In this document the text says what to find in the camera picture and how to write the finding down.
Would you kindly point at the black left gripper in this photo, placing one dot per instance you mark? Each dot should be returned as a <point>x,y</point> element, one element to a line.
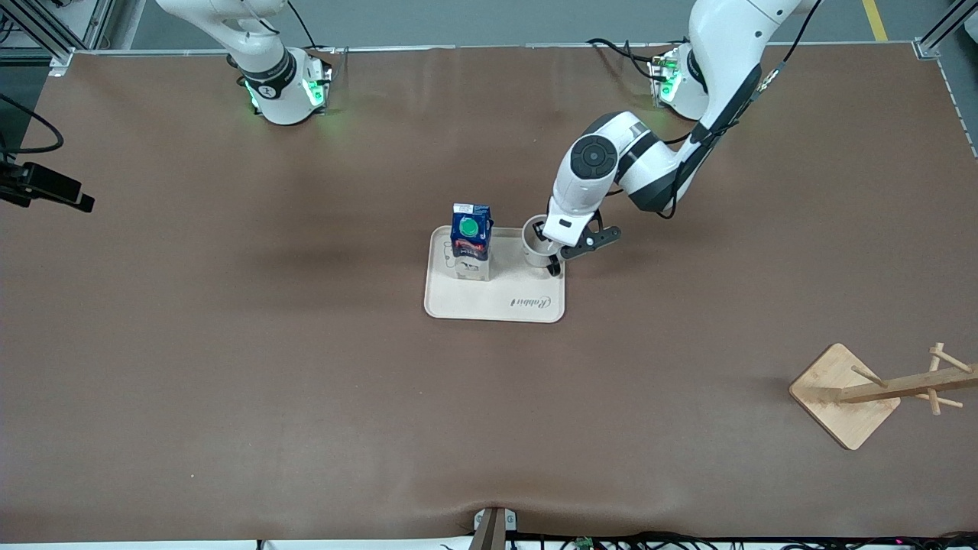
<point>553,267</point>

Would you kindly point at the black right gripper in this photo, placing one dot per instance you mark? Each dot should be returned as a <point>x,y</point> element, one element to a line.
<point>5,180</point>

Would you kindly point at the blue milk carton green cap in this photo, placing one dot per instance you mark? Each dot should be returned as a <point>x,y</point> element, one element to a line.
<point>470,244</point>

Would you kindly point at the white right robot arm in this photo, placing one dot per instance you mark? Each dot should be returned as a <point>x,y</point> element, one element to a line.
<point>275,92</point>

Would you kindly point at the beige tray with bear print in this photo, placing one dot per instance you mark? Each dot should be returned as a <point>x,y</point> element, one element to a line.
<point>497,298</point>

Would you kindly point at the brown table mat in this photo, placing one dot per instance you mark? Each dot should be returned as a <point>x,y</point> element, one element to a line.
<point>306,382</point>

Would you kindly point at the wooden mug rack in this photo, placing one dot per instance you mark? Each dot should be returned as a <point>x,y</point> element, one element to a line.
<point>840,405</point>

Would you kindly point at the aluminium frame post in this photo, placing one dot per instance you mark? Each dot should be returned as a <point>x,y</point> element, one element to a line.
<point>934,42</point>
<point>46,42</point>

